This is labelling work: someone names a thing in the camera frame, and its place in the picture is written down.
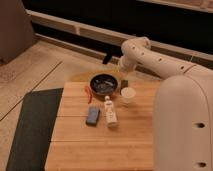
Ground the blue eraser block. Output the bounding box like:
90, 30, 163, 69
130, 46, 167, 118
86, 106, 100, 126

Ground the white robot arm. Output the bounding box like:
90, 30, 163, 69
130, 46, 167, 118
118, 37, 213, 171

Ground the small dark box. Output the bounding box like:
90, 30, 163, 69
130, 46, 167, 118
120, 80, 128, 90

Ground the white paper cup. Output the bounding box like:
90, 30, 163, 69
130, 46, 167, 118
121, 87, 136, 104

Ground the dark round bowl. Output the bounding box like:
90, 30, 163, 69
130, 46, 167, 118
90, 74, 118, 96

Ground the red small object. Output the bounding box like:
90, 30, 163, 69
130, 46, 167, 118
84, 86, 93, 104

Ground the white plastic bottle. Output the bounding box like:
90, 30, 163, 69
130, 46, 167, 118
104, 96, 118, 128

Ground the brown cabinet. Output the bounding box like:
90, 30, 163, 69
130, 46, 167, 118
0, 0, 36, 63

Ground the dark floor mat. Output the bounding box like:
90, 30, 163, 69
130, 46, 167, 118
6, 88, 63, 171

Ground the white wall rail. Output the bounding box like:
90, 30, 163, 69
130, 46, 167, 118
27, 10, 213, 67

